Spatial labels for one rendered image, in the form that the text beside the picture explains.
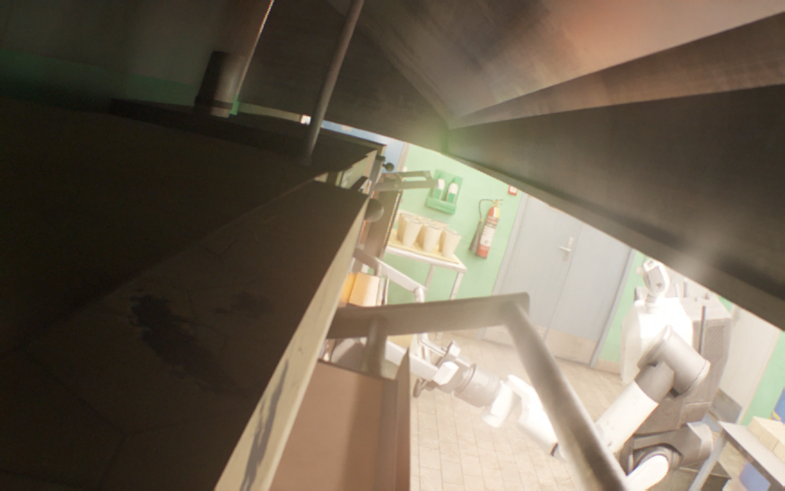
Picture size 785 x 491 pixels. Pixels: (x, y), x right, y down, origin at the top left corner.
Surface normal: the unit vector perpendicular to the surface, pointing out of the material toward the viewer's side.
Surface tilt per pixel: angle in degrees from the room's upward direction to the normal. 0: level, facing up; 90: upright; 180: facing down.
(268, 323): 0
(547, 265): 90
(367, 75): 90
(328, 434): 0
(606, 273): 90
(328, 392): 0
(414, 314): 90
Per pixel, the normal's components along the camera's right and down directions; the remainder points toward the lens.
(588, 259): -0.05, 0.18
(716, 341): -0.35, 0.18
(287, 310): 0.28, -0.94
